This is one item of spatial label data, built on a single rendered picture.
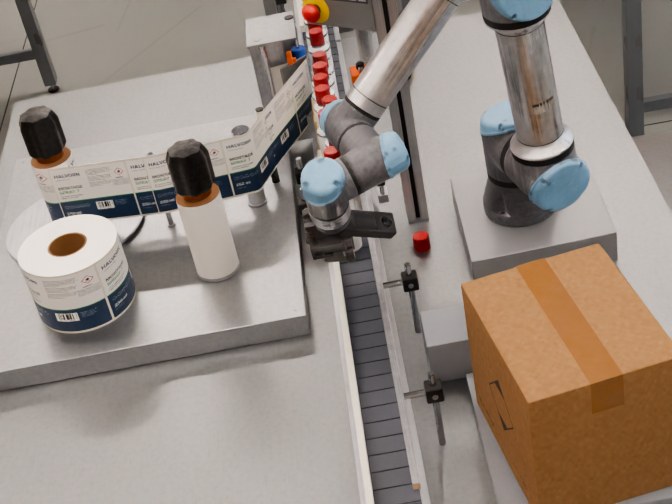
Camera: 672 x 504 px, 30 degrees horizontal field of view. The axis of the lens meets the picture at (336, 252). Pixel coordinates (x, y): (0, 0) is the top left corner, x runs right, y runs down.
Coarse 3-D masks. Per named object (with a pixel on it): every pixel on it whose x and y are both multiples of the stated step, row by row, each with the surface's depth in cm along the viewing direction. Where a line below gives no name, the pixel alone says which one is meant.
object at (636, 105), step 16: (624, 0) 384; (640, 0) 383; (624, 16) 388; (640, 16) 386; (624, 32) 392; (640, 32) 390; (624, 48) 396; (640, 48) 393; (624, 64) 400; (640, 64) 396; (624, 80) 404; (640, 80) 400; (640, 96) 403; (656, 96) 407; (640, 112) 407; (640, 128) 411
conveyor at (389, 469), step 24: (336, 48) 325; (336, 72) 315; (360, 264) 250; (360, 288) 244; (360, 312) 238; (360, 336) 233; (384, 336) 232; (360, 360) 228; (384, 360) 227; (360, 384) 223; (384, 384) 222; (384, 408) 217; (384, 432) 212; (384, 456) 208; (384, 480) 204; (408, 480) 203
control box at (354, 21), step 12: (312, 0) 243; (324, 0) 241; (396, 0) 243; (324, 12) 243; (336, 12) 242; (348, 12) 240; (360, 12) 239; (372, 12) 237; (324, 24) 245; (336, 24) 243; (348, 24) 242; (360, 24) 240; (372, 24) 239
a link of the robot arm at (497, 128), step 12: (492, 108) 243; (504, 108) 242; (480, 120) 242; (492, 120) 239; (504, 120) 238; (480, 132) 242; (492, 132) 238; (504, 132) 237; (492, 144) 240; (504, 144) 237; (492, 156) 242; (504, 156) 237; (492, 168) 245; (504, 180) 245
